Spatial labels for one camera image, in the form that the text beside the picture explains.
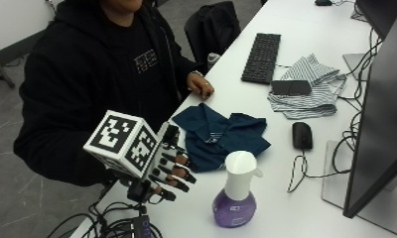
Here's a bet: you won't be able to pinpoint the dark blue cloth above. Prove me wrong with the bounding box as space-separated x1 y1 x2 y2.
170 102 273 174

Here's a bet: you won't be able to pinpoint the white cube with black markers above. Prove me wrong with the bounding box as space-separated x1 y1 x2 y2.
82 109 172 181

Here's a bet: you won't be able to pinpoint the purple spray bottle white head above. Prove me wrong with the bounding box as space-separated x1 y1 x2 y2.
210 150 266 229

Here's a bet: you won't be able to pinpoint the black keyboard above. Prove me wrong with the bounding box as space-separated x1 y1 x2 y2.
239 32 283 85

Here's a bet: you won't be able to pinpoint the black office chair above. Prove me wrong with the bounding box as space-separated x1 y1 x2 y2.
182 0 243 75

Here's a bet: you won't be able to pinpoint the grey striped cloth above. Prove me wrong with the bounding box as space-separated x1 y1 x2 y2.
266 53 347 120

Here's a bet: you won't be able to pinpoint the the person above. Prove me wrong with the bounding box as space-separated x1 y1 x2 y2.
12 0 217 188

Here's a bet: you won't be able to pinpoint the black computer mouse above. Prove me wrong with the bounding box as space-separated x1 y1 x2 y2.
291 121 314 151

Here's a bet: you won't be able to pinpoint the silver monitor stand plate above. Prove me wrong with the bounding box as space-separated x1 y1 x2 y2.
341 52 372 82

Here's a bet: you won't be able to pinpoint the grey monitor stand base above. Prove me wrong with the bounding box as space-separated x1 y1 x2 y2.
319 140 397 238

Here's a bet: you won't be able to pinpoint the large black monitor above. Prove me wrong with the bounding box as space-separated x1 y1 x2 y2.
341 9 397 220

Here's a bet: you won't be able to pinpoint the small black monitor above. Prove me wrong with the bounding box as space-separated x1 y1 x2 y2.
352 0 397 42

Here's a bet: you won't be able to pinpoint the black palm camera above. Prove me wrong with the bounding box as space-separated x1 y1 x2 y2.
125 179 154 204

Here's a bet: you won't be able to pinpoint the black cable box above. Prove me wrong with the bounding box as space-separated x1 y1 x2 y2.
130 213 154 238

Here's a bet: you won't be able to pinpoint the black glove cables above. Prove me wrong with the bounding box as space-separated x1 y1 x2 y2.
45 197 165 238

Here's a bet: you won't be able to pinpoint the black mouse cable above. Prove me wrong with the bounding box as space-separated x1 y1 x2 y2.
286 148 352 194

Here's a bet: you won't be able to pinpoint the black monitor cables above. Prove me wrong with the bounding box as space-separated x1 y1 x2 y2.
330 27 386 175

